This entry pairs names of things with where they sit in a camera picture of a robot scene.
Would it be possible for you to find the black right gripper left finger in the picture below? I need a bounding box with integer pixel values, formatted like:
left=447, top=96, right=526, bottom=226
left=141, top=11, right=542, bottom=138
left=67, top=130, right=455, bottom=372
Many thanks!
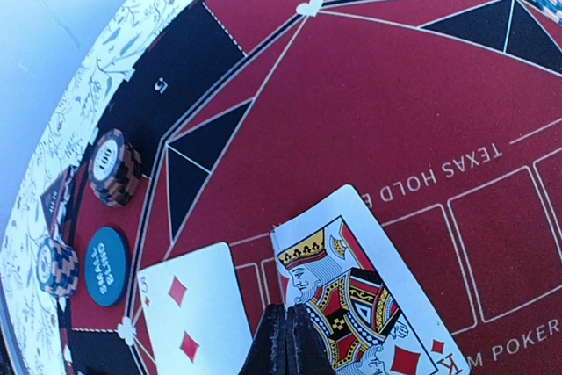
left=239, top=304, right=286, bottom=375

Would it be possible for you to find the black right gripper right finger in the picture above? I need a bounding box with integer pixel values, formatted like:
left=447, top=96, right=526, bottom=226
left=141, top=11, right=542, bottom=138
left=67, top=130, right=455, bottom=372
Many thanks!
left=287, top=304, right=335, bottom=375

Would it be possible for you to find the diamonds number card face-up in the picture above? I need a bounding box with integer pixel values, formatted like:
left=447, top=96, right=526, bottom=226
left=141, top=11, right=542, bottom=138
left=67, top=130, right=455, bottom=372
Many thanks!
left=137, top=242, right=252, bottom=374

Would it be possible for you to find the king of diamonds card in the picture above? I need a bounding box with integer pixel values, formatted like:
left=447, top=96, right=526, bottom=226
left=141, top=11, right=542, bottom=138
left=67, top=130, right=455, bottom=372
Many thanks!
left=270, top=184, right=471, bottom=374

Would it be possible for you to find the blue small blind button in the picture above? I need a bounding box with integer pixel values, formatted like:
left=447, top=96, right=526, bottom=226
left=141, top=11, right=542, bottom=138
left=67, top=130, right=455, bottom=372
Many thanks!
left=84, top=227, right=130, bottom=307

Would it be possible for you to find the red black chip stack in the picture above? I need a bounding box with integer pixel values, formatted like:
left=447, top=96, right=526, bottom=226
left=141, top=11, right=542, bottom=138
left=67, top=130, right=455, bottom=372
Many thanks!
left=88, top=128, right=142, bottom=207

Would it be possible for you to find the floral white table cloth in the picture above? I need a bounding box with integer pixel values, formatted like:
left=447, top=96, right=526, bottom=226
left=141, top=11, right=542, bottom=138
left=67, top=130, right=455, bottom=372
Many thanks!
left=1, top=0, right=194, bottom=374

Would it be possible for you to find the red black triangular card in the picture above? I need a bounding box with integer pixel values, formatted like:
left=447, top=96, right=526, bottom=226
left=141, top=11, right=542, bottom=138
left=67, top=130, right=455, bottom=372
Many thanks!
left=40, top=165, right=78, bottom=238

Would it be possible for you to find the round red black poker mat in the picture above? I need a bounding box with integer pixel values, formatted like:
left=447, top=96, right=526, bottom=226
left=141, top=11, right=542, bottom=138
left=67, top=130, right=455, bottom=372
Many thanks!
left=62, top=0, right=561, bottom=374

